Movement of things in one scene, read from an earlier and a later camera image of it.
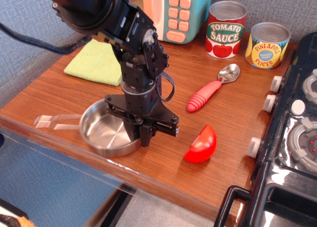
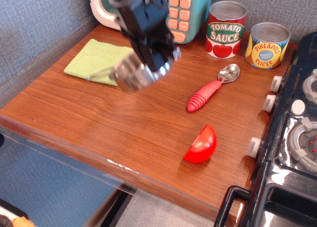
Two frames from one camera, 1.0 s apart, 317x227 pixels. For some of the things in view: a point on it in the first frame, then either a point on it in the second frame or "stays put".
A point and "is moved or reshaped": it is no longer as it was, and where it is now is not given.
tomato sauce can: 225,30 stays put
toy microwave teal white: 180,16 stays put
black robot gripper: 139,103 -> 148,21
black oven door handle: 233,192 stays put
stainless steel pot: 102,132 is moved or reshaped
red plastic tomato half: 203,147 stays put
